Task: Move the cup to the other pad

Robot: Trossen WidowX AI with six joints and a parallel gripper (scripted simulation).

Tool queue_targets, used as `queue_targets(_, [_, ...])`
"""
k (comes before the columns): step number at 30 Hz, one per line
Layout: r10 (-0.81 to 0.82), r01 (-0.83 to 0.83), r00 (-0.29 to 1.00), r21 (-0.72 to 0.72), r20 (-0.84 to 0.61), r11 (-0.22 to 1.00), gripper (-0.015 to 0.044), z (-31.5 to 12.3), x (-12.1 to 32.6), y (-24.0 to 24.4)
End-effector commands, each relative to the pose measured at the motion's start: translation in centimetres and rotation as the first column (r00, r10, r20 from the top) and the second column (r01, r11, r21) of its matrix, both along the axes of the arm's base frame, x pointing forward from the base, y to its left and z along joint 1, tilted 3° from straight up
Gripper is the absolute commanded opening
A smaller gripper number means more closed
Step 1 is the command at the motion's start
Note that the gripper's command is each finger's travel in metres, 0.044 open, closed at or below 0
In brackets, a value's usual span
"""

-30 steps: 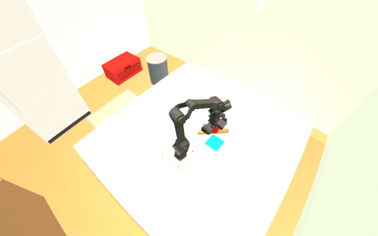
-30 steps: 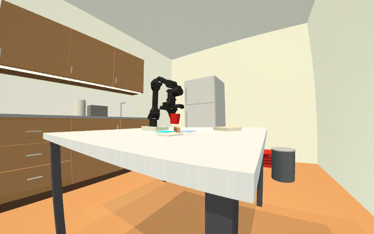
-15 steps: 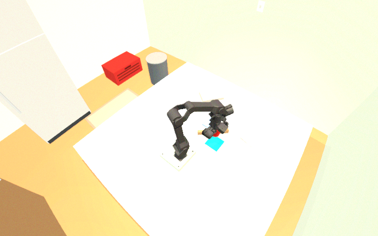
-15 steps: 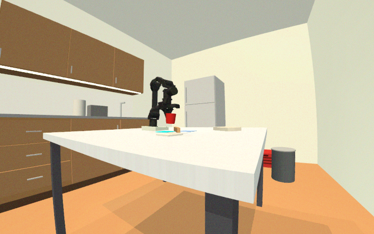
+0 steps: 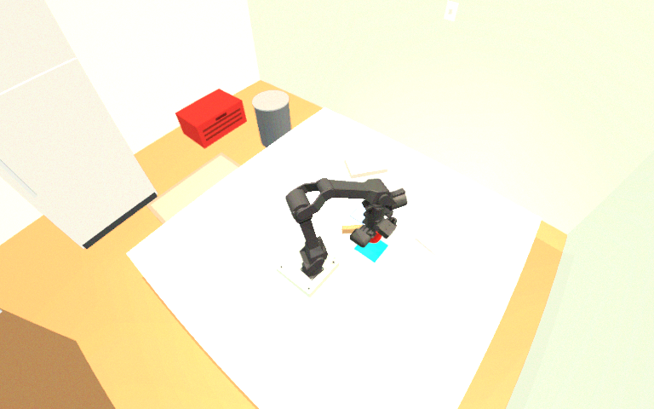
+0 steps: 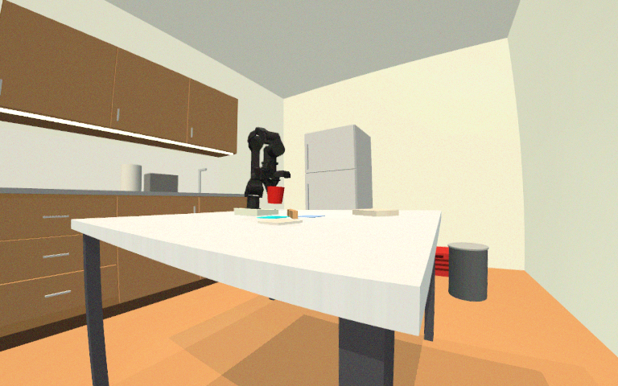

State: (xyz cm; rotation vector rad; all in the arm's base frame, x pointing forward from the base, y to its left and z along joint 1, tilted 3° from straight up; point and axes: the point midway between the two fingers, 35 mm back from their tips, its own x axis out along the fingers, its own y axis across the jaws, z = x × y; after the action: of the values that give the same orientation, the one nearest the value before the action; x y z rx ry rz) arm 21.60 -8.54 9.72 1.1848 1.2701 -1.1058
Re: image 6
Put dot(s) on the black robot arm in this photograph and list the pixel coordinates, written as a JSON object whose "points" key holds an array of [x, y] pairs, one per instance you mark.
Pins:
{"points": [[274, 149]]}

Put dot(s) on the red cup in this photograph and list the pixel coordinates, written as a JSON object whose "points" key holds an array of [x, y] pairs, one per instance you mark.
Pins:
{"points": [[275, 194]]}

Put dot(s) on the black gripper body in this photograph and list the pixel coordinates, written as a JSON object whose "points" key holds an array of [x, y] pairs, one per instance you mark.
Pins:
{"points": [[276, 173]]}

